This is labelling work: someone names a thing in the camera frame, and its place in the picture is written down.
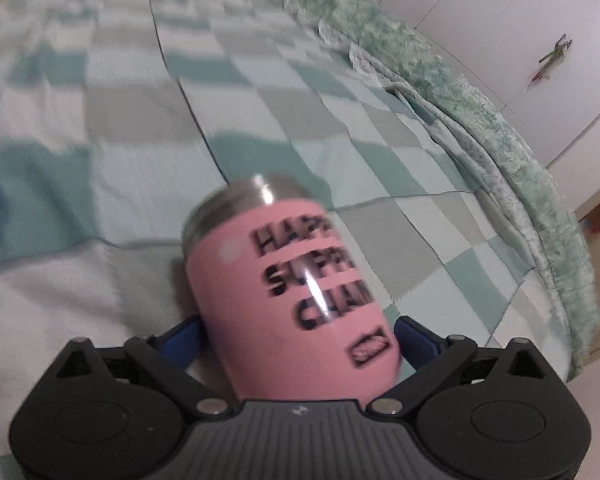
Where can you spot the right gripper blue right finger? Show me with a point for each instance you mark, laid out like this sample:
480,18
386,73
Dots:
430,353

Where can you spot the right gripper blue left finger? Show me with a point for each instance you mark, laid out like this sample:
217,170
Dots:
170,353

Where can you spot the pink steel cup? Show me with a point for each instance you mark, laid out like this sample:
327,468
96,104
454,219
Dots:
287,310

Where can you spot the green floral duvet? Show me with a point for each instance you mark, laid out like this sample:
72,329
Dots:
518,184

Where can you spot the checkered green bed sheet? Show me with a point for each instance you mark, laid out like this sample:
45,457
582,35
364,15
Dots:
118,117

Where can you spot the green hanging ornament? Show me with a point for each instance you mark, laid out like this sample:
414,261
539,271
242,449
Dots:
551,60

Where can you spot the white wardrobe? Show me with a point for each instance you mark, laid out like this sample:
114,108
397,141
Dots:
500,42

